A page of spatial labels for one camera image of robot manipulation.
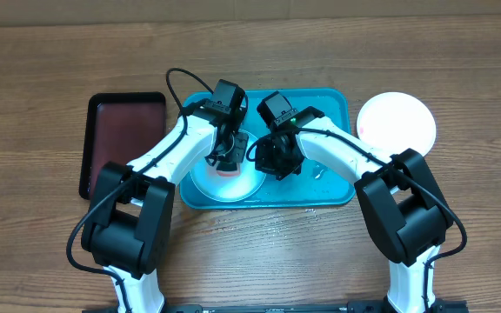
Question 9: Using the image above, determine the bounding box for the light blue plate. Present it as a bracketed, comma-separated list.
[190, 130, 266, 203]

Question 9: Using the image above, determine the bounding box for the white plate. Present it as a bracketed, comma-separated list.
[356, 91, 437, 156]

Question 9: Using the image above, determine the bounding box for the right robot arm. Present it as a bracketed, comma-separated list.
[253, 91, 454, 312]

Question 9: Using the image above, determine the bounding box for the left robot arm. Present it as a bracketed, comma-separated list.
[71, 80, 247, 312]

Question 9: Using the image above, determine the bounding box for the teal plastic tray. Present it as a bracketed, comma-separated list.
[179, 88, 355, 210]

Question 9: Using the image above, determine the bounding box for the black rectangular tray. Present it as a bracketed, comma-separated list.
[78, 91, 167, 200]

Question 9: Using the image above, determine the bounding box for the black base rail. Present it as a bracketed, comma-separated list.
[82, 299, 469, 313]

